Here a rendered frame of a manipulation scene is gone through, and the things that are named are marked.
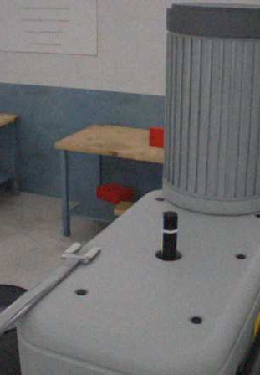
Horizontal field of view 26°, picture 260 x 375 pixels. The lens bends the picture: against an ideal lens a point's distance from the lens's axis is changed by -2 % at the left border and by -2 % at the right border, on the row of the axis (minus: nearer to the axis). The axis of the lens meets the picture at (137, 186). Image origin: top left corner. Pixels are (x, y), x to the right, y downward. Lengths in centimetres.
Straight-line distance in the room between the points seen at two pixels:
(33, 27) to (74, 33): 49
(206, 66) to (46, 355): 47
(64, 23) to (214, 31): 486
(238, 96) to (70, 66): 487
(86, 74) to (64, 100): 37
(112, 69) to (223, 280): 482
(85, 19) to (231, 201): 474
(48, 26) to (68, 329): 523
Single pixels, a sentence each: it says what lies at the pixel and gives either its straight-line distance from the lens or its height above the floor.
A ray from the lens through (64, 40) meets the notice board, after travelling 568.
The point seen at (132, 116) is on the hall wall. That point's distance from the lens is 545.
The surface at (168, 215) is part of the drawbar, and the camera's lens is 75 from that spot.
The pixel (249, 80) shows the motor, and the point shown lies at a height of 210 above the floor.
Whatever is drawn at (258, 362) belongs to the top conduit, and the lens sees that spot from 73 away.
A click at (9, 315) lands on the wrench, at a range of 64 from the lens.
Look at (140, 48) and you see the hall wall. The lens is 532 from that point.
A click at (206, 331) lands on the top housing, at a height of 189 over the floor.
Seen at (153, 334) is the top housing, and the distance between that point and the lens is 62.
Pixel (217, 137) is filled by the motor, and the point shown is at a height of 202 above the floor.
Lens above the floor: 225
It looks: 20 degrees down
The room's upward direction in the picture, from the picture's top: 1 degrees clockwise
